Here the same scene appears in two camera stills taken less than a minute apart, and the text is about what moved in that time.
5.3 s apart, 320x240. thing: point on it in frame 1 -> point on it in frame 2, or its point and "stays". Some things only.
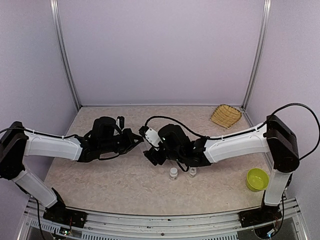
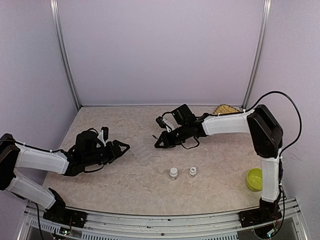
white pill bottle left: [173, 173] stays
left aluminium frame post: [57, 19] stays
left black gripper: [130, 136] -> [117, 153]
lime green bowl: [257, 179] stays
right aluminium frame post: [258, 53] stays
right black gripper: [153, 157] -> [167, 142]
